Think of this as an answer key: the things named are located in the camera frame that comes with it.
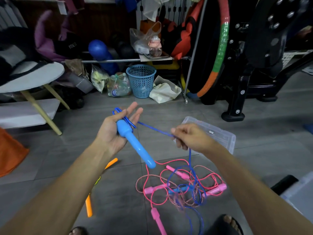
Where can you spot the person's right black sandal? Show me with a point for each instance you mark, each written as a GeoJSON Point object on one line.
{"type": "Point", "coordinates": [220, 227]}

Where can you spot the white round table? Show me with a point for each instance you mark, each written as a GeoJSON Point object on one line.
{"type": "Point", "coordinates": [34, 77]}

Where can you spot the clear bag with yellow contents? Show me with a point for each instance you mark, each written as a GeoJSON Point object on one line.
{"type": "Point", "coordinates": [99, 78]}

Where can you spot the white low shelf board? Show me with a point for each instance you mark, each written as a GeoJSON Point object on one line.
{"type": "Point", "coordinates": [22, 112]}

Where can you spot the clear storage box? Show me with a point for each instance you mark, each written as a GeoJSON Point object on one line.
{"type": "Point", "coordinates": [299, 193]}

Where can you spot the person's right hand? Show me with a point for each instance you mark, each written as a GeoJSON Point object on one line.
{"type": "Point", "coordinates": [195, 138]}

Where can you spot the multicolour hula hoop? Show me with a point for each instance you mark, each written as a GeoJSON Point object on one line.
{"type": "Point", "coordinates": [221, 46]}

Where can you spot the cream cloth bag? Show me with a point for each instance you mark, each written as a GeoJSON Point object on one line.
{"type": "Point", "coordinates": [165, 91]}

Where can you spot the blue plastic mesh basket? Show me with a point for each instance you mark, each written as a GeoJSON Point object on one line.
{"type": "Point", "coordinates": [141, 81]}

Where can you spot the crumpled clear plastic bag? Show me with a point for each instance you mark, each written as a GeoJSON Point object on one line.
{"type": "Point", "coordinates": [139, 40]}

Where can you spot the orange fabric bag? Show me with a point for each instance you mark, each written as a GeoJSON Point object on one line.
{"type": "Point", "coordinates": [11, 154]}

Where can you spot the horizontal metal rack bar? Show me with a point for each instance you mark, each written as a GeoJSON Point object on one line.
{"type": "Point", "coordinates": [110, 61]}

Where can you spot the pink water bottle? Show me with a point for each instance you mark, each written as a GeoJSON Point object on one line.
{"type": "Point", "coordinates": [155, 47]}

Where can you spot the person's left black sandal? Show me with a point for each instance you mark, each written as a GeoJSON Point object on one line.
{"type": "Point", "coordinates": [78, 231]}

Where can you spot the person's left forearm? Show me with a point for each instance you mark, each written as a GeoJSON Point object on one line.
{"type": "Point", "coordinates": [61, 195]}

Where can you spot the person's right forearm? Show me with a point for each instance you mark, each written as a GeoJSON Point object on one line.
{"type": "Point", "coordinates": [254, 193]}

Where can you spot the purple garment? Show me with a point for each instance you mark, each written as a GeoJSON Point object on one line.
{"type": "Point", "coordinates": [45, 39]}

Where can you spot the blue hanging garment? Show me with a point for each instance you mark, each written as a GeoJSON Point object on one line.
{"type": "Point", "coordinates": [128, 3]}

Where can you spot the white plastic lattice basket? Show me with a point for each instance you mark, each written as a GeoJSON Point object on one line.
{"type": "Point", "coordinates": [291, 57]}

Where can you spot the clear plastic box lid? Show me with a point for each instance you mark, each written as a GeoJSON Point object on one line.
{"type": "Point", "coordinates": [220, 135]}

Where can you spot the red and black bag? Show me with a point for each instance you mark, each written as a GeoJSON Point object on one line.
{"type": "Point", "coordinates": [182, 39]}

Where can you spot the slanted metal pole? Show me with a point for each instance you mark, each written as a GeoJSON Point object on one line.
{"type": "Point", "coordinates": [195, 46]}

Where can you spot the person's black sandal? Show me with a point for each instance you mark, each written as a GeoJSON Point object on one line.
{"type": "Point", "coordinates": [220, 227]}
{"type": "Point", "coordinates": [78, 231]}

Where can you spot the black and white clothing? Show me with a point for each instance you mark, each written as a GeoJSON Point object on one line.
{"type": "Point", "coordinates": [17, 53]}

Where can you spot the person's left fingers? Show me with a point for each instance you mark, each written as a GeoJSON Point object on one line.
{"type": "Point", "coordinates": [133, 112]}

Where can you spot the black cap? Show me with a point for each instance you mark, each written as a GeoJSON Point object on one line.
{"type": "Point", "coordinates": [69, 47]}

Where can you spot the grey bucket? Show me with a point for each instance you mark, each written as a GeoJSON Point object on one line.
{"type": "Point", "coordinates": [82, 83]}

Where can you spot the white hanging garment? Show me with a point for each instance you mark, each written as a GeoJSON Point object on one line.
{"type": "Point", "coordinates": [154, 7]}

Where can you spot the person's left hand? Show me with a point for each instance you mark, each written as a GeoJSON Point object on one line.
{"type": "Point", "coordinates": [110, 134]}

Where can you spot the black exercise machine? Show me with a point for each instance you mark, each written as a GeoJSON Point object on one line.
{"type": "Point", "coordinates": [261, 46]}

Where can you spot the plastic bag of bottles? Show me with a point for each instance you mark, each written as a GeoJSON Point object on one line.
{"type": "Point", "coordinates": [119, 86]}

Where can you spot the person's right fingers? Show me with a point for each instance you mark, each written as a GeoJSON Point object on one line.
{"type": "Point", "coordinates": [179, 134]}

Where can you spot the black flat object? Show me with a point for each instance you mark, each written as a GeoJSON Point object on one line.
{"type": "Point", "coordinates": [283, 184]}

